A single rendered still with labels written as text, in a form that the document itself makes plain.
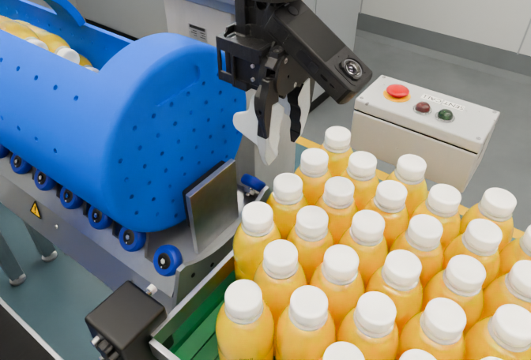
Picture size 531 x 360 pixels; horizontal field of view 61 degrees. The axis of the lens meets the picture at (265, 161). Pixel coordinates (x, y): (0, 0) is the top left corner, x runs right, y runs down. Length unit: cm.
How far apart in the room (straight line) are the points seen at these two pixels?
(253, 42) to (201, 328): 40
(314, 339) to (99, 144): 32
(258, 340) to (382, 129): 40
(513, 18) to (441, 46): 48
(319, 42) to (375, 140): 34
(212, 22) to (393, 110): 52
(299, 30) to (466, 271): 31
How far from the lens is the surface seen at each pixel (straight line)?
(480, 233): 59
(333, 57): 45
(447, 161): 73
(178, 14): 115
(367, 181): 65
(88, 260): 84
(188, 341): 67
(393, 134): 74
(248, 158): 124
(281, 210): 60
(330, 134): 69
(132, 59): 58
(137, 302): 59
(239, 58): 49
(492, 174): 251
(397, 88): 76
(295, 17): 46
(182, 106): 61
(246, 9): 48
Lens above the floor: 148
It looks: 40 degrees down
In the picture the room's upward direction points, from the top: straight up
